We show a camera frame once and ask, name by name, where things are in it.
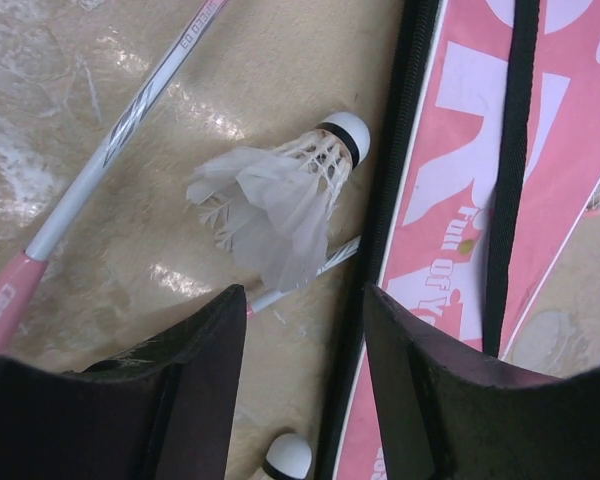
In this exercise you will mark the white feather shuttlecock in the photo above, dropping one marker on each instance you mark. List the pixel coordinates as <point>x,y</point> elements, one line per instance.
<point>271,208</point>
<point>289,457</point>

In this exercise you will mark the pink badminton racket right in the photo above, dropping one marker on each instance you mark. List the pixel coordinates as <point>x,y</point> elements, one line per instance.
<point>350,248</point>

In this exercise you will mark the pink badminton racket left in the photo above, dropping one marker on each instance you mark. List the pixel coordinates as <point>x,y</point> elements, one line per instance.
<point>20,278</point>

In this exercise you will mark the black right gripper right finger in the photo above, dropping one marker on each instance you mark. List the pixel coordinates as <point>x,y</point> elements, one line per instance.
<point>447,411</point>

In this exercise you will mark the pink badminton racket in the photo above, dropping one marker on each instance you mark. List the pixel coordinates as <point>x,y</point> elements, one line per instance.
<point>20,278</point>
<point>350,248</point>

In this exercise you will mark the pink racket cover bag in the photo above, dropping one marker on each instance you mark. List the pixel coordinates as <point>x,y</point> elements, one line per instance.
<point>489,153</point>

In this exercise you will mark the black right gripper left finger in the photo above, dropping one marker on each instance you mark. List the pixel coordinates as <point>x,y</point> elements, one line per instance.
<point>162,410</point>

